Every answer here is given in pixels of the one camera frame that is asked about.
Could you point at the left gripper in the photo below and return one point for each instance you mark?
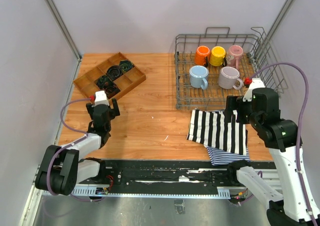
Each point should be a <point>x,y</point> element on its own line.
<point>115,109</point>

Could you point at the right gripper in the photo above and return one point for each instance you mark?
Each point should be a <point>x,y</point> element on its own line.
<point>232,101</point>

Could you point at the lilac grey mug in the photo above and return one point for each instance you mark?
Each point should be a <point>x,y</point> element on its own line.
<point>229,78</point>

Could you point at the light blue mug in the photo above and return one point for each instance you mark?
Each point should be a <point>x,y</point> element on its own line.
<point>198,77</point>

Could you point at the yellow enamel mug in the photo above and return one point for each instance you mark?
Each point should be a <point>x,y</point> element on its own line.
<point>217,56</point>

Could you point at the pink ghost pattern mug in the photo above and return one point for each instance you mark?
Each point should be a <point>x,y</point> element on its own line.
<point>233,56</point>

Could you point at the orange glass mug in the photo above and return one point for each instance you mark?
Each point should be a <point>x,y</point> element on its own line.
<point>202,56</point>

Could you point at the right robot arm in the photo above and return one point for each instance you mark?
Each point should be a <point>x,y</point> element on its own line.
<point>295,204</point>

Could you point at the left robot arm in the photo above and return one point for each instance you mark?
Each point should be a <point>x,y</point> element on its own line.
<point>62,167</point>

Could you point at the black white striped cloth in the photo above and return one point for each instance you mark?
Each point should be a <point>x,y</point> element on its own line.
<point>211,129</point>

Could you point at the wooden compartment tray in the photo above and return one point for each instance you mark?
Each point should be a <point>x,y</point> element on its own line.
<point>116,75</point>

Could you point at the blue white striped cloth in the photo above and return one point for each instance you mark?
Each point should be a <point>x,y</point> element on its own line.
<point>220,157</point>

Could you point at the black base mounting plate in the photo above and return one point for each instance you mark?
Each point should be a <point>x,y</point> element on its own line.
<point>149,171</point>

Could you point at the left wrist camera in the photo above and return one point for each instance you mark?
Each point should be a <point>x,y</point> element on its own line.
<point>99,98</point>

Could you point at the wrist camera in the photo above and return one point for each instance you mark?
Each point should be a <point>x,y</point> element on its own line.
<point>99,98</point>
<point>252,84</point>

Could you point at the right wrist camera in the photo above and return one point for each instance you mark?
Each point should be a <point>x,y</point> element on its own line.
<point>252,84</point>

